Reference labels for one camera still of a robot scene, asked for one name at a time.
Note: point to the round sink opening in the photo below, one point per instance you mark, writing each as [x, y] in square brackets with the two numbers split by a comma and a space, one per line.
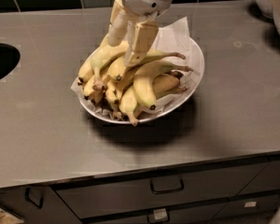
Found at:
[9, 59]

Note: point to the black upper drawer handle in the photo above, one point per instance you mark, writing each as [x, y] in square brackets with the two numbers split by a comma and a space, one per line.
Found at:
[165, 185]

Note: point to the right grey drawer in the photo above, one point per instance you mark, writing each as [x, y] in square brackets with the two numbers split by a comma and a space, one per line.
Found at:
[267, 179]

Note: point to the black cabinet handle left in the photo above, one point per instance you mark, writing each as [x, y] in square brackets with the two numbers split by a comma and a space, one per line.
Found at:
[34, 196]

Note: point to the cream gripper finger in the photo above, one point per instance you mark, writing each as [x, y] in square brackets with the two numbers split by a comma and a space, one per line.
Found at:
[140, 36]
[118, 26]

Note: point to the white oval bowl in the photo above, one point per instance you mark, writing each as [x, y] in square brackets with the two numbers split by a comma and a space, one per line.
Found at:
[101, 111]

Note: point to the yellow banana front curved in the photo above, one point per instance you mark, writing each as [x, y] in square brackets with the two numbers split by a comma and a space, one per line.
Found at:
[144, 77]

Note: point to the upper grey drawer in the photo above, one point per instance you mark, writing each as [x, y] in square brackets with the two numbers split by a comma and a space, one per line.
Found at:
[204, 185]

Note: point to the lower grey drawer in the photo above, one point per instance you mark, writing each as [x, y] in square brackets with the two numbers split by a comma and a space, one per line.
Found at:
[171, 214]

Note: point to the grey drawer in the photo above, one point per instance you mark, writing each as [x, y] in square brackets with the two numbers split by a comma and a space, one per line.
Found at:
[267, 179]
[171, 214]
[204, 185]

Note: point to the white paper liner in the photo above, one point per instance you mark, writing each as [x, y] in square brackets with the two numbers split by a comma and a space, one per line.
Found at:
[175, 37]

